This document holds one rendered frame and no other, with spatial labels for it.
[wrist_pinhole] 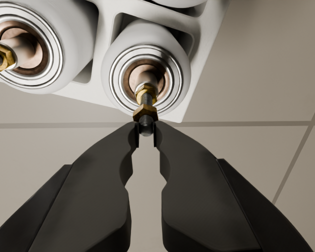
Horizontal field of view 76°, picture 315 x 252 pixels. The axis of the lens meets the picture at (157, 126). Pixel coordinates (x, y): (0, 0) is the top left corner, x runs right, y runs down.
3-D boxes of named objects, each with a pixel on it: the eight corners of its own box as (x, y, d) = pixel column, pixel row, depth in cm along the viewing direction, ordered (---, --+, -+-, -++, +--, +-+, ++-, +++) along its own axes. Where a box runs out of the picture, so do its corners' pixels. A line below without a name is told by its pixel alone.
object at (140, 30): (108, 47, 36) (79, 82, 20) (145, 3, 33) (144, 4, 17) (147, 84, 40) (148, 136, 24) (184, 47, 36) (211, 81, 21)
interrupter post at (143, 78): (130, 81, 21) (127, 93, 18) (146, 64, 20) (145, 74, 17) (146, 96, 22) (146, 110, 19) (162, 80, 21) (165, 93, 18)
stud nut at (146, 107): (130, 121, 15) (129, 127, 14) (136, 101, 14) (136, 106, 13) (155, 128, 15) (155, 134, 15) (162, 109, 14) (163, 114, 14)
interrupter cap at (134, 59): (94, 81, 21) (92, 84, 20) (144, 23, 18) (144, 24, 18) (147, 125, 24) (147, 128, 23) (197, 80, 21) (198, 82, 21)
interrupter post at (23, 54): (40, 62, 20) (22, 72, 17) (14, 61, 19) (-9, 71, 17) (33, 35, 18) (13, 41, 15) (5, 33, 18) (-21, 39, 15)
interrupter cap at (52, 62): (72, 88, 21) (70, 90, 20) (-5, 86, 21) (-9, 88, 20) (57, 3, 17) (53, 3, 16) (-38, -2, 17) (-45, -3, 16)
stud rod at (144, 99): (140, 91, 19) (136, 135, 13) (143, 81, 19) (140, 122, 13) (149, 94, 20) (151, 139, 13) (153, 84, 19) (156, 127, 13)
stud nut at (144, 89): (133, 99, 18) (132, 103, 17) (138, 82, 17) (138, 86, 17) (153, 106, 19) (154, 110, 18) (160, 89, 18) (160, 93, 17)
